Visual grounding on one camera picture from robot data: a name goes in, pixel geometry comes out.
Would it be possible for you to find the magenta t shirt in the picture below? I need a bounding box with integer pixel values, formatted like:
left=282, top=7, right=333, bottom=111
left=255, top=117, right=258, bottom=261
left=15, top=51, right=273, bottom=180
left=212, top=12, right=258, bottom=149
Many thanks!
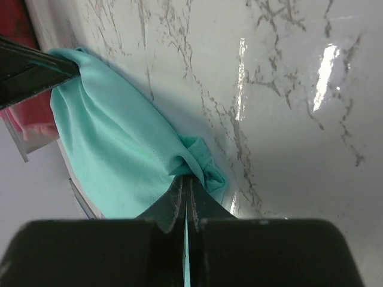
left=1, top=0, right=40, bottom=50

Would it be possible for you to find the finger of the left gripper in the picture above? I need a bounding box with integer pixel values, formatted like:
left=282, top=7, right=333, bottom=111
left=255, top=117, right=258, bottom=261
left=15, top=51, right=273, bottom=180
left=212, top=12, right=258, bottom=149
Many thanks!
left=1, top=35, right=80, bottom=109

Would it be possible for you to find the teal t shirt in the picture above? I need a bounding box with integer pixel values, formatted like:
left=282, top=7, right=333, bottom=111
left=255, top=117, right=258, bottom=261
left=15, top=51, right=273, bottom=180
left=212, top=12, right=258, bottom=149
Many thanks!
left=47, top=46, right=228, bottom=287

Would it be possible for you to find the grey plastic bin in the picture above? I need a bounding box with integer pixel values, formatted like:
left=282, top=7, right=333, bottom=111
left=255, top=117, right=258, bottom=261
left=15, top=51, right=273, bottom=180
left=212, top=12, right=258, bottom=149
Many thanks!
left=0, top=0, right=75, bottom=164

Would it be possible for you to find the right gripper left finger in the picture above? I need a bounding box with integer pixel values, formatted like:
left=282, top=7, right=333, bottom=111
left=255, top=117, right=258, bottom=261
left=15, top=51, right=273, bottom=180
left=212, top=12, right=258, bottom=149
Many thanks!
left=1, top=176, right=186, bottom=286

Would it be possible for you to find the pink t shirt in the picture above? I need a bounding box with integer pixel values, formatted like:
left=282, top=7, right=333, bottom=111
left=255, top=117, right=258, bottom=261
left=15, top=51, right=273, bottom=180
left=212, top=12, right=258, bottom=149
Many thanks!
left=5, top=90, right=58, bottom=141

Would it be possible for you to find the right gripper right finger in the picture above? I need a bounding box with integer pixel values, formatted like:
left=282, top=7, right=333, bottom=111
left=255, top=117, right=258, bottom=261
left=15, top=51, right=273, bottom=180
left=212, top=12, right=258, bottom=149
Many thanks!
left=184, top=176, right=363, bottom=286

